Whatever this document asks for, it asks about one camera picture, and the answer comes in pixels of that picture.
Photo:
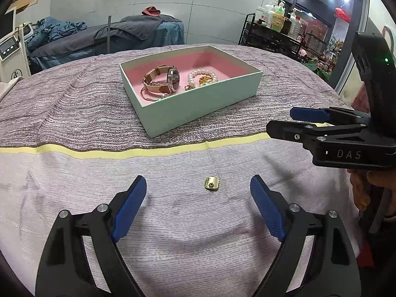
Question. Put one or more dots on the massage bed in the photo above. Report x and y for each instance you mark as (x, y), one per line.
(77, 46)

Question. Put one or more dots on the black metal rack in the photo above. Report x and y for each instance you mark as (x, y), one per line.
(272, 41)

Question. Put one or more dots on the person's right hand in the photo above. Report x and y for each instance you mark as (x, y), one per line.
(359, 188)

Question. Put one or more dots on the green box with pink lining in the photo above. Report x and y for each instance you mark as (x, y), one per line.
(198, 105)

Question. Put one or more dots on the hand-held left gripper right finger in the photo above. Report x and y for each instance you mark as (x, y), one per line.
(266, 207)

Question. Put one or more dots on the red cloth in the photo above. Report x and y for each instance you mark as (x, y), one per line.
(151, 11)

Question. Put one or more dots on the small gold charm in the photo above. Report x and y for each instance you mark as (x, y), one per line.
(212, 183)

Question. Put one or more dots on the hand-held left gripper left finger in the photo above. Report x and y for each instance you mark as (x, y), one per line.
(130, 210)

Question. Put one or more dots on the green plant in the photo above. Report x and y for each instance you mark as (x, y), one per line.
(318, 68)

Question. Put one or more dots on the group of toiletry bottles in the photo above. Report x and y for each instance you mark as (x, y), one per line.
(278, 18)

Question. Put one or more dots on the striped purple grey blanket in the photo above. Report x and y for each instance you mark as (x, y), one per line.
(173, 161)

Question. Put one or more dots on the beige cloth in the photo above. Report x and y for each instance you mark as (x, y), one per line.
(7, 86)

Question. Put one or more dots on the white beauty machine with screen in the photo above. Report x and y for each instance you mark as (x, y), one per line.
(12, 55)

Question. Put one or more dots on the crumpled blue blanket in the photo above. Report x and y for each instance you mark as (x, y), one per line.
(52, 31)

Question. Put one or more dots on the grey towel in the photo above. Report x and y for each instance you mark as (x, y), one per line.
(133, 26)

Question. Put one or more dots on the red hanging ornament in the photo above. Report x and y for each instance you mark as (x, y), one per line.
(342, 14)

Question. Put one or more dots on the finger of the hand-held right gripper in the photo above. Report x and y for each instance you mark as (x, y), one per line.
(284, 130)
(306, 113)

